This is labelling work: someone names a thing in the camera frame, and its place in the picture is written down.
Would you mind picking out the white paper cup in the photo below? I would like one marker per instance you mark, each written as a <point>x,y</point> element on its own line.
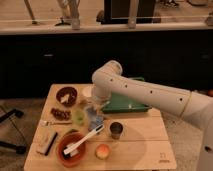
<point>87,92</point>

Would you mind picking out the wooden folding table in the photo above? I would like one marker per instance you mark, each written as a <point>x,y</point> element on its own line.
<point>143,145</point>

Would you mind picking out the blue folded cloth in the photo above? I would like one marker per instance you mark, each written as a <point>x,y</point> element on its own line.
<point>94,122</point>

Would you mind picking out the small green cup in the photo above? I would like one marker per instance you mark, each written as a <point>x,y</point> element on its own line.
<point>78,117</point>

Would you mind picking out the grey-blue towel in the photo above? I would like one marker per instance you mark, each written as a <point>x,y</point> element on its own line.
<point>93,116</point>

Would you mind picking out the peach fruit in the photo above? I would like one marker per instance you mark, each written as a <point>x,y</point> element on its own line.
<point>102,151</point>

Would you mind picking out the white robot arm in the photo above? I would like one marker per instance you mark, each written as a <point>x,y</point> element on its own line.
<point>192,107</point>

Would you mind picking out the metal fork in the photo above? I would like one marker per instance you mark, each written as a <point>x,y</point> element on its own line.
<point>48,123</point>

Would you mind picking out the metal cup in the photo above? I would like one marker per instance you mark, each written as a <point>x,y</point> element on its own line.
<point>116,129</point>

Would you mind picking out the dark brown bowl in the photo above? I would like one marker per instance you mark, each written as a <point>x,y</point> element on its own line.
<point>67,90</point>

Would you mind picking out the white piece in bowl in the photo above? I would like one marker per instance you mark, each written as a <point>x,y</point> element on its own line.
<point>65,98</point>

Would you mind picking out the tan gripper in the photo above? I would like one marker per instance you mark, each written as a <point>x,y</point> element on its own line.
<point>97,104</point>

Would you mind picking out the green plastic tray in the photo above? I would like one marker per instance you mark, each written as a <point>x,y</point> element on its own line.
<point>122,104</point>

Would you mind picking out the wooden block eraser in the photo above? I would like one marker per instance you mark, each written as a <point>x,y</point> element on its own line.
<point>46,142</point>

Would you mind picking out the white brush with dark bristles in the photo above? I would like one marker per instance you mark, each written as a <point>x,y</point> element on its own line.
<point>71,148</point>

